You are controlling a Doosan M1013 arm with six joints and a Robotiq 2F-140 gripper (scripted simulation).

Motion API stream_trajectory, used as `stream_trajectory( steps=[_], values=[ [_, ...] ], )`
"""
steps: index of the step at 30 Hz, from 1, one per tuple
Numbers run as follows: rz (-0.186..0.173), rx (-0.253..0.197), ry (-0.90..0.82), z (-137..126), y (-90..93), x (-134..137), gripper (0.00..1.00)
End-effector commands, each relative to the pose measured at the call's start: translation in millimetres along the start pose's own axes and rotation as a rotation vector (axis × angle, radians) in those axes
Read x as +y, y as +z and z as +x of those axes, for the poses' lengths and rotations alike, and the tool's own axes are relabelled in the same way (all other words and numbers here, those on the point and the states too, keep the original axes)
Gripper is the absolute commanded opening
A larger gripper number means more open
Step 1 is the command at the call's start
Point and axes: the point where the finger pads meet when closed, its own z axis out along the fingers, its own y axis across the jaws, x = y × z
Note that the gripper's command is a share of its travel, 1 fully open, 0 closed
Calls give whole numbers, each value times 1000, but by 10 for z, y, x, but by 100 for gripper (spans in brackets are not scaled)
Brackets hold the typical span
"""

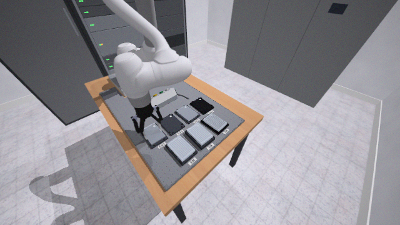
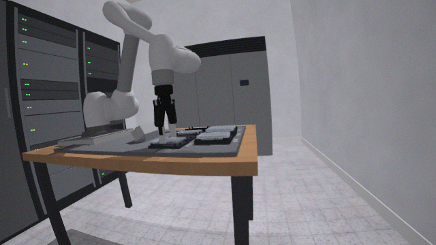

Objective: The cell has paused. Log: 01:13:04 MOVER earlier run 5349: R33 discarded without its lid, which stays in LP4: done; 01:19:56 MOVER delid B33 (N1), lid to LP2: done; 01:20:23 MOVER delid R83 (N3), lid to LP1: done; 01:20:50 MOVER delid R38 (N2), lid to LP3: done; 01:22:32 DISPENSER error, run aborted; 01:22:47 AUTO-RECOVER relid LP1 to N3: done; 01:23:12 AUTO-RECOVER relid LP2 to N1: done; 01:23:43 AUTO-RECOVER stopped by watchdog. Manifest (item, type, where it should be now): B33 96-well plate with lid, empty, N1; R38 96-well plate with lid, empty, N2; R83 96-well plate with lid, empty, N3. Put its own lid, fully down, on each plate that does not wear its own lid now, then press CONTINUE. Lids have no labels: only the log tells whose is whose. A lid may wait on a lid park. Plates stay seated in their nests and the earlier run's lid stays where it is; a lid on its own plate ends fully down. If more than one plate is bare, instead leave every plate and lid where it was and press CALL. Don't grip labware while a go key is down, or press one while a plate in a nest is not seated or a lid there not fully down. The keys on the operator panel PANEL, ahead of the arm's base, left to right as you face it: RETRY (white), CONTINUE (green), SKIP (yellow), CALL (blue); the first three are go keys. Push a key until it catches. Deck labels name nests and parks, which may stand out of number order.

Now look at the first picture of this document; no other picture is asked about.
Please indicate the white button panel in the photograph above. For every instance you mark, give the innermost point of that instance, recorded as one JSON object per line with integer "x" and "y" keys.
{"x": 164, "y": 97}

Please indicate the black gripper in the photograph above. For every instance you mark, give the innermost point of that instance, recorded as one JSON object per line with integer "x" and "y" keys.
{"x": 144, "y": 113}

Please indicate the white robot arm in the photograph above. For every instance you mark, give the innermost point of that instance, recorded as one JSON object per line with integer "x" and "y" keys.
{"x": 135, "y": 73}

